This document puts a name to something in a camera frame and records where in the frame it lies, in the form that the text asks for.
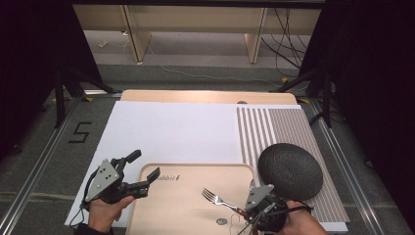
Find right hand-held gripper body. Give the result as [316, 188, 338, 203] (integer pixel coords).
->
[244, 183, 291, 233]

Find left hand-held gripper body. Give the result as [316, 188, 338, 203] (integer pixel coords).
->
[83, 158, 152, 206]

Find fork with red-brown handle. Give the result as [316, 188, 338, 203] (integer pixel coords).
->
[201, 187, 253, 219]

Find beige tray with rabbit print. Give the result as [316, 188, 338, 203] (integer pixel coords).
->
[125, 163, 265, 235]

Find person's left hand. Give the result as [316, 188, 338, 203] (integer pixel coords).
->
[87, 194, 136, 234]

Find person's right hand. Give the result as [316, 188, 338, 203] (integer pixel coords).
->
[276, 200, 330, 235]

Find white board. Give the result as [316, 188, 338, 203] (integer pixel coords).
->
[64, 100, 349, 234]

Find person's dark left sleeve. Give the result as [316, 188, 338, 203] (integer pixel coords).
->
[73, 222, 115, 235]

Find striped beige placemat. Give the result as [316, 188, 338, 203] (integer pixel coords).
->
[236, 104, 351, 225]

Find black metal stand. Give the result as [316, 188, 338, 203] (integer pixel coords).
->
[268, 64, 335, 129]
[53, 64, 123, 129]

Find light wooden table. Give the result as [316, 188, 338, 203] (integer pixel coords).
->
[119, 89, 299, 106]

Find black curtain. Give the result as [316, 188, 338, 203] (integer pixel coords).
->
[298, 0, 415, 229]
[0, 0, 103, 165]

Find beige wooden bench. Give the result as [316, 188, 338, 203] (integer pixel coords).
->
[71, 4, 323, 65]

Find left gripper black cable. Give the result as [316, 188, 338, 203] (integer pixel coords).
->
[68, 167, 101, 228]

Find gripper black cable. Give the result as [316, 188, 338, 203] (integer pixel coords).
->
[68, 167, 101, 228]
[273, 201, 315, 219]

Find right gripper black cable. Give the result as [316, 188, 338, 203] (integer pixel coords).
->
[273, 201, 315, 219]

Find metal floor rail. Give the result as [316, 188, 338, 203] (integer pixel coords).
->
[306, 97, 387, 235]
[0, 97, 82, 235]

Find bundle of black floor cables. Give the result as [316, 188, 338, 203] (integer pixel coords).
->
[259, 7, 309, 78]

